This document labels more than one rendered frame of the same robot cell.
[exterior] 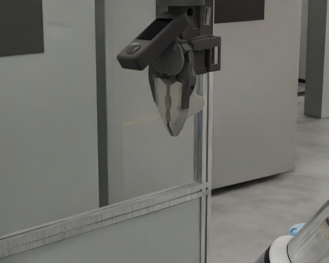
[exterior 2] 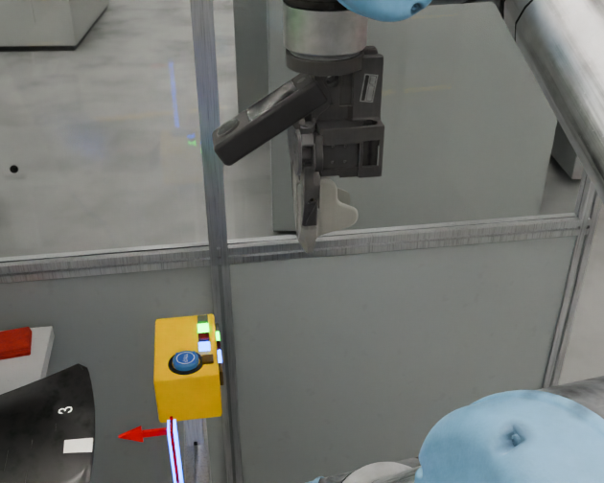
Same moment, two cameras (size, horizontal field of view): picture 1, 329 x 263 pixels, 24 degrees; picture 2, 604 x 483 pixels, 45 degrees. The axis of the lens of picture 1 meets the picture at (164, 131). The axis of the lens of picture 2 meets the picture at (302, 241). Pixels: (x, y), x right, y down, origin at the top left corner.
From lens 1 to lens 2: 0.69 m
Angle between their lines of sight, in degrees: 34
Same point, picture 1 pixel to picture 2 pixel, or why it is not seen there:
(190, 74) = (309, 183)
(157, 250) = (499, 285)
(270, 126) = not seen: outside the picture
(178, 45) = (296, 134)
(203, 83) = not seen: outside the picture
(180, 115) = (303, 233)
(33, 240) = (332, 247)
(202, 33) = (356, 115)
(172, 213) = (529, 247)
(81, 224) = (396, 240)
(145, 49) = (235, 136)
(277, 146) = not seen: outside the picture
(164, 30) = (273, 107)
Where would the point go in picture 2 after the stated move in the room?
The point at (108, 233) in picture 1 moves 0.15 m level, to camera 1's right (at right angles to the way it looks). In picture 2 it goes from (432, 255) to (496, 275)
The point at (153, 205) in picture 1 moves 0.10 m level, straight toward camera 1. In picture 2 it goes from (501, 235) to (486, 255)
